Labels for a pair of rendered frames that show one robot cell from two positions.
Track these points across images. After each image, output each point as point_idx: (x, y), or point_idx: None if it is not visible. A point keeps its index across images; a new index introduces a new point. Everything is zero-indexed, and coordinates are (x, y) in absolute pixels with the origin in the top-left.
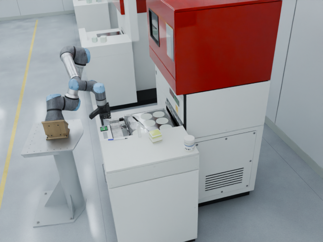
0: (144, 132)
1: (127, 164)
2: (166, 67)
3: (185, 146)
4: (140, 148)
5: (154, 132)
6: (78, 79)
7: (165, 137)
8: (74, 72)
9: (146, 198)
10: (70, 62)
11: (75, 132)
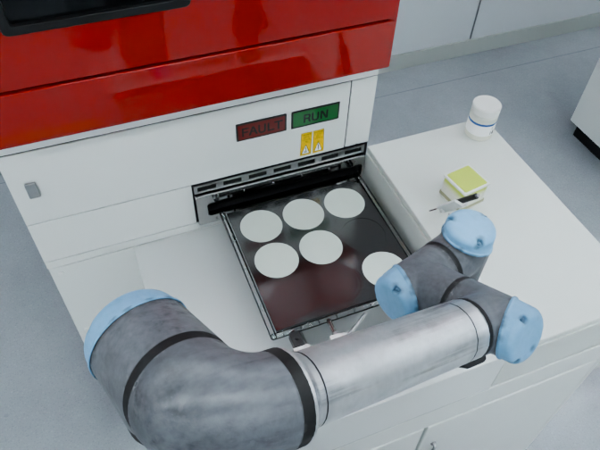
0: (381, 254)
1: (595, 253)
2: (280, 42)
3: (494, 126)
4: (509, 231)
5: (465, 179)
6: (495, 295)
7: (438, 179)
8: (455, 314)
9: None
10: (379, 337)
11: None
